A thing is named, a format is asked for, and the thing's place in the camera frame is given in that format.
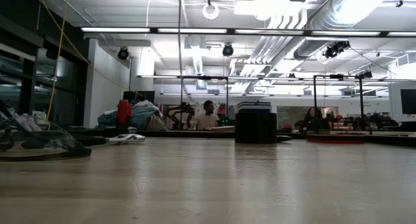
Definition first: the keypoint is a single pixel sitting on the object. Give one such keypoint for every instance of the person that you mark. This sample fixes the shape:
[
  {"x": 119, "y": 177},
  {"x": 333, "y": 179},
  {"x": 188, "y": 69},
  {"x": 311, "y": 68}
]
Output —
[
  {"x": 312, "y": 118},
  {"x": 208, "y": 120}
]

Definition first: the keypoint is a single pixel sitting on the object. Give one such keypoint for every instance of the black metal gantry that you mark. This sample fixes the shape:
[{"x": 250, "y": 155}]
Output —
[
  {"x": 336, "y": 76},
  {"x": 204, "y": 77}
]

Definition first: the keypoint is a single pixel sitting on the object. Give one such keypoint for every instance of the white and black stacked bins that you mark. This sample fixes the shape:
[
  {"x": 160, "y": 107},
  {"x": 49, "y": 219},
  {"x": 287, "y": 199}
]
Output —
[{"x": 253, "y": 107}]

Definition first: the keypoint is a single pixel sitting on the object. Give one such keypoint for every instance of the black monitor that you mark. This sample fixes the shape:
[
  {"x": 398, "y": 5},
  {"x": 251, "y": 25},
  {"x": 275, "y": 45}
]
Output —
[{"x": 146, "y": 95}]

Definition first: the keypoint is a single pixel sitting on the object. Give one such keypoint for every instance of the pile of cloths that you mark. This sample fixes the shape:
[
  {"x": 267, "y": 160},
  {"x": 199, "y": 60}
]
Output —
[{"x": 143, "y": 115}]

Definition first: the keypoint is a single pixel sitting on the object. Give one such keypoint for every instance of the red bottle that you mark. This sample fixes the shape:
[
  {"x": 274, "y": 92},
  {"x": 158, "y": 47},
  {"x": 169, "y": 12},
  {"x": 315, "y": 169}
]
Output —
[{"x": 124, "y": 112}]

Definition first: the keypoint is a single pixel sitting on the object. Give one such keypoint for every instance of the red and black square tray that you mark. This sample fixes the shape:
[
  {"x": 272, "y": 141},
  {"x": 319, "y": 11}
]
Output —
[{"x": 334, "y": 141}]

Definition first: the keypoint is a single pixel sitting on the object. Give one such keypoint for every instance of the silver ventilation duct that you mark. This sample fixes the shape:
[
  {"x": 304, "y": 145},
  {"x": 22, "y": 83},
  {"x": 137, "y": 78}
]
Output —
[{"x": 325, "y": 19}]

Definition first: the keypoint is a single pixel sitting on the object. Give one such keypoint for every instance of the black wall screen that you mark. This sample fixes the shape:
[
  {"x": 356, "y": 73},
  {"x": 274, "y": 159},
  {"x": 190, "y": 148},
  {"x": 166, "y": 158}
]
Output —
[{"x": 408, "y": 101}]

